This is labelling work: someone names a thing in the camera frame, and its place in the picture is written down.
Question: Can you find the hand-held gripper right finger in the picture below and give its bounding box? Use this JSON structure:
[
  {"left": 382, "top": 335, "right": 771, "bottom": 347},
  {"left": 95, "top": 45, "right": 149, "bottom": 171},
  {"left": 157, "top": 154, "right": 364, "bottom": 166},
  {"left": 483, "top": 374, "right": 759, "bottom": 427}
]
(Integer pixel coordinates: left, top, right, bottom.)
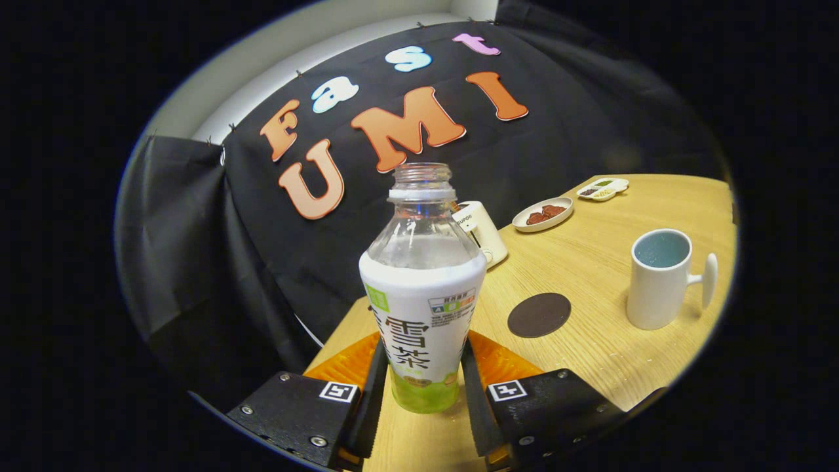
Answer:
[{"left": 461, "top": 330, "right": 666, "bottom": 471}]

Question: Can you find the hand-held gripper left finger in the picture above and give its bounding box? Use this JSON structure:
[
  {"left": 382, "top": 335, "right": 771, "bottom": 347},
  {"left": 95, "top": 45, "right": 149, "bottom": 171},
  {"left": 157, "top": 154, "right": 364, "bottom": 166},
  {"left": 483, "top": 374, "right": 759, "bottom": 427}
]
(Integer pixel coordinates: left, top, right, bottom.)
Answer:
[{"left": 226, "top": 331, "right": 389, "bottom": 471}]

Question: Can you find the white green label juice bottle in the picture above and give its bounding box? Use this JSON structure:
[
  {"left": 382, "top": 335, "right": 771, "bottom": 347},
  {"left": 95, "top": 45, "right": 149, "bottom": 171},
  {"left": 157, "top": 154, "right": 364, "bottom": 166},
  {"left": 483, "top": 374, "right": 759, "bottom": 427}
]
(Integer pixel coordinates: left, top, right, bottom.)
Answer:
[{"left": 359, "top": 163, "right": 488, "bottom": 414}]

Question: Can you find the dark brown round coaster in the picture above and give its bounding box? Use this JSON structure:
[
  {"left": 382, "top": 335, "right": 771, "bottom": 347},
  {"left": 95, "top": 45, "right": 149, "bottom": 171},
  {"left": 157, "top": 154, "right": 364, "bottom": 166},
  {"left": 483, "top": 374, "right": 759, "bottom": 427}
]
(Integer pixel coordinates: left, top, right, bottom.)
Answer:
[{"left": 507, "top": 292, "right": 572, "bottom": 339}]

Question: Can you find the white cup with blue inside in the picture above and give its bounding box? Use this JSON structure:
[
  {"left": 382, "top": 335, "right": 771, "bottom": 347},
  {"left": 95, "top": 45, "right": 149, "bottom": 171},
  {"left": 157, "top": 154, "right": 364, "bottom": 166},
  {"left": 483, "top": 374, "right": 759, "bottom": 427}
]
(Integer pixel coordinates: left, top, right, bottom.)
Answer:
[{"left": 626, "top": 228, "right": 719, "bottom": 330}]

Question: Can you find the wooden table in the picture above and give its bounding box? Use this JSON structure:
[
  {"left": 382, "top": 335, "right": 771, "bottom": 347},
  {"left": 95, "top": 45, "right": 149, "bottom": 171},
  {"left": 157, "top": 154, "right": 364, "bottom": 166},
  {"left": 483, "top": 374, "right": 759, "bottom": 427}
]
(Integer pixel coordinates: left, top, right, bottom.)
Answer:
[{"left": 305, "top": 174, "right": 738, "bottom": 472}]

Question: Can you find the white toaster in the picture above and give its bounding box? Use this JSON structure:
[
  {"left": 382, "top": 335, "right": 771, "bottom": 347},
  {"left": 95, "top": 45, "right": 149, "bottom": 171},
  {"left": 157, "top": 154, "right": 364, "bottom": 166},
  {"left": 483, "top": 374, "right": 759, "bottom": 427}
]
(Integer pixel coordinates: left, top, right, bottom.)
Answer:
[{"left": 451, "top": 201, "right": 509, "bottom": 269}]

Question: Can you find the black backdrop cloth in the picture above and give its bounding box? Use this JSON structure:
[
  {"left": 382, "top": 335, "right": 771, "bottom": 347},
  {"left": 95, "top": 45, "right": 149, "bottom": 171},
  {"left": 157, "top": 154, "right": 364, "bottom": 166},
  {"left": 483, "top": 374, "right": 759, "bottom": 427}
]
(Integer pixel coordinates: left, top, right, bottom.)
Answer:
[{"left": 115, "top": 0, "right": 728, "bottom": 407}]

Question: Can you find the white round plate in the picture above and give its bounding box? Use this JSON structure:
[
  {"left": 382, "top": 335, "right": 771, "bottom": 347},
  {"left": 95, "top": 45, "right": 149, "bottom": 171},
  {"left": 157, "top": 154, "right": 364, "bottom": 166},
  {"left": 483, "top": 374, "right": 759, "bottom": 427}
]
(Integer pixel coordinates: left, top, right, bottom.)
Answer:
[{"left": 512, "top": 197, "right": 574, "bottom": 233}]

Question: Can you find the white divided dish with beans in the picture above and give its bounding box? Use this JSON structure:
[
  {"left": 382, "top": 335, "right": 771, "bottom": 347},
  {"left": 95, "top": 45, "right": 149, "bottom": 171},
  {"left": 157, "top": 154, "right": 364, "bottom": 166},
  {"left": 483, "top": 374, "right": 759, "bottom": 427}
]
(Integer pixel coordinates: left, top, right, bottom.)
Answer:
[{"left": 576, "top": 178, "right": 629, "bottom": 201}]

